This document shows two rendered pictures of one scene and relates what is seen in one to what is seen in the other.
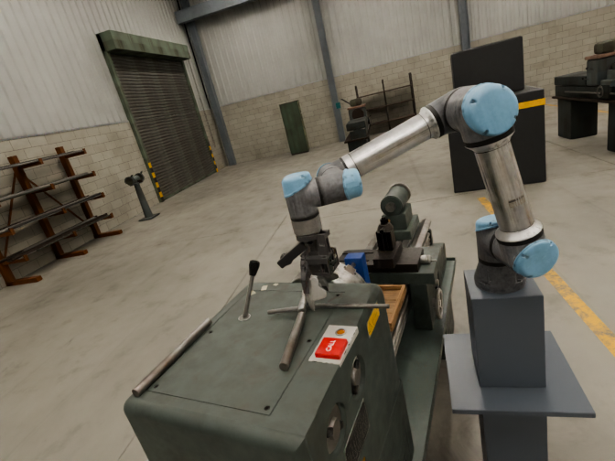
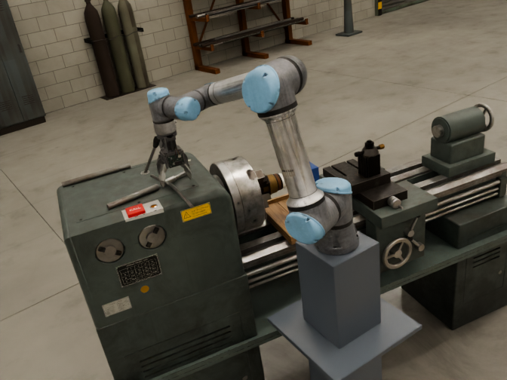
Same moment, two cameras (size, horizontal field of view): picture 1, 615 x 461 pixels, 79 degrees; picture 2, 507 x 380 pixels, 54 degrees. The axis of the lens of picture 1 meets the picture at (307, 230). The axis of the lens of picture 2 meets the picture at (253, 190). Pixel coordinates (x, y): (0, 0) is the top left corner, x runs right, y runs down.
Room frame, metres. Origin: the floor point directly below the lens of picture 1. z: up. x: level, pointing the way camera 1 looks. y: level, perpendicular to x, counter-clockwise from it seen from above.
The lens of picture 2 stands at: (-0.15, -1.31, 2.05)
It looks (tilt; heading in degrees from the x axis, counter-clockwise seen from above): 27 degrees down; 42
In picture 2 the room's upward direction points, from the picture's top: 8 degrees counter-clockwise
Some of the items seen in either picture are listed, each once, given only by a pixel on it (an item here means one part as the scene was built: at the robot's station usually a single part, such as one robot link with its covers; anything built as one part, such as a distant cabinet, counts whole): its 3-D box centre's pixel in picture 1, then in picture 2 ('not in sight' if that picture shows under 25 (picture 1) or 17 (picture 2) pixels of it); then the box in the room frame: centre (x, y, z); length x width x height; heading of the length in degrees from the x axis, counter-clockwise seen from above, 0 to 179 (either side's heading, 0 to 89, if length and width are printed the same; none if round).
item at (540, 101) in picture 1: (487, 112); not in sight; (5.89, -3.20, 0.98); 1.81 x 1.22 x 1.95; 157
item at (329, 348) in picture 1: (331, 348); (135, 211); (0.71, 0.01, 1.26); 0.06 x 0.06 x 0.02; 61
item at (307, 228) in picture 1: (307, 224); (166, 127); (0.91, 0.00, 1.50); 0.08 x 0.08 x 0.05
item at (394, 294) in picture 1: (360, 305); (302, 212); (1.47, -0.15, 0.89); 0.36 x 0.30 x 0.04; 61
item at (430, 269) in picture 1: (385, 264); (373, 191); (1.77, -0.36, 0.90); 0.53 x 0.30 x 0.06; 61
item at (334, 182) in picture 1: (337, 185); (185, 106); (0.93, -0.10, 1.57); 0.11 x 0.11 x 0.08; 1
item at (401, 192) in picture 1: (396, 210); (459, 137); (2.26, -0.59, 1.01); 0.30 x 0.20 x 0.29; 151
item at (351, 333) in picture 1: (336, 352); (143, 216); (0.73, 0.00, 1.23); 0.13 x 0.08 x 0.06; 151
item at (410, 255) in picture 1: (378, 260); (362, 182); (1.74, -0.32, 0.95); 0.43 x 0.18 x 0.04; 61
